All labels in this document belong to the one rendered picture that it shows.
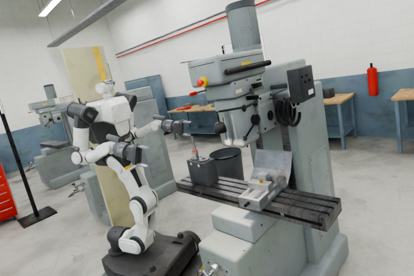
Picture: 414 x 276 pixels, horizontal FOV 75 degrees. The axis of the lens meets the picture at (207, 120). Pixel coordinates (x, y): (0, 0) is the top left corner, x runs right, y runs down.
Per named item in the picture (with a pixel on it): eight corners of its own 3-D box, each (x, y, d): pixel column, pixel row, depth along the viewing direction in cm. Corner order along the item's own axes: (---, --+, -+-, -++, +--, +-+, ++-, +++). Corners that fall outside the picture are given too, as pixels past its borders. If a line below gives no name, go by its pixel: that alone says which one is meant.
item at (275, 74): (257, 101, 175) (251, 71, 171) (230, 103, 191) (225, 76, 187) (309, 81, 229) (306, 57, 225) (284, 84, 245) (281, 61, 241)
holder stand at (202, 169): (207, 186, 205) (202, 162, 201) (191, 181, 222) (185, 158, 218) (219, 180, 212) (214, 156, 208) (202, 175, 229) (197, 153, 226)
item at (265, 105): (263, 134, 178) (257, 95, 173) (235, 133, 195) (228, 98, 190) (278, 126, 191) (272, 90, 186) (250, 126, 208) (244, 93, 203)
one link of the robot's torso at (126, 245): (120, 253, 204) (116, 238, 202) (138, 236, 221) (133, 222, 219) (140, 257, 194) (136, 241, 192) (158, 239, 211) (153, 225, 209)
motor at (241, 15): (251, 50, 173) (242, -3, 167) (227, 55, 187) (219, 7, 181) (267, 47, 187) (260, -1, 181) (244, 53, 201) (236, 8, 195)
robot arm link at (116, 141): (116, 159, 152) (101, 154, 156) (129, 154, 161) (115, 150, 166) (117, 139, 149) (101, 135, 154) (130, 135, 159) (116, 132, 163)
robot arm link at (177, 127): (180, 138, 198) (164, 135, 201) (184, 133, 206) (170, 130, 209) (180, 122, 193) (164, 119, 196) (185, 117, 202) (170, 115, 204)
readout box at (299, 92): (304, 103, 163) (299, 68, 159) (290, 103, 170) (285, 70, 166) (317, 96, 177) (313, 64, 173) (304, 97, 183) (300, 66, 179)
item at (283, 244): (252, 350, 160) (235, 262, 150) (214, 322, 183) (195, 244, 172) (310, 264, 215) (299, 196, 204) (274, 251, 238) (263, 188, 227)
